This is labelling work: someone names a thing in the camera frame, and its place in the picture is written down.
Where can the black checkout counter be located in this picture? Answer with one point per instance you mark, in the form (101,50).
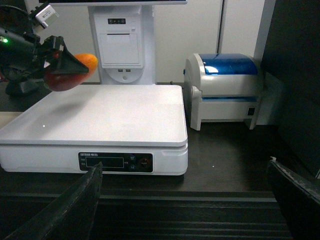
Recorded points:
(223,195)

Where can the dark red mango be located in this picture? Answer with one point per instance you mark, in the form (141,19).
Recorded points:
(64,82)

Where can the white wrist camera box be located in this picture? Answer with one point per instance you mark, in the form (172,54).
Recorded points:
(46,15)

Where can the black barcode scanner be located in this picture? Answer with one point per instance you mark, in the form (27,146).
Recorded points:
(20,83)

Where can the white checkout terminal stand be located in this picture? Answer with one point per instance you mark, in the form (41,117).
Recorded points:
(123,33)

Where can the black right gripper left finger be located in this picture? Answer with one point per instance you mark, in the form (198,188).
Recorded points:
(68,217)

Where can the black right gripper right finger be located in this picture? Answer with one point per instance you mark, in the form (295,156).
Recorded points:
(298,200)

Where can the white blue label printer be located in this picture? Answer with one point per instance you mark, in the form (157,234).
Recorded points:
(222,87)

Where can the white checkout scale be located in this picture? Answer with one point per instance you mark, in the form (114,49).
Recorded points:
(129,129)

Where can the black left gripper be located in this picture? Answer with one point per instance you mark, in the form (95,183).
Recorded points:
(19,45)

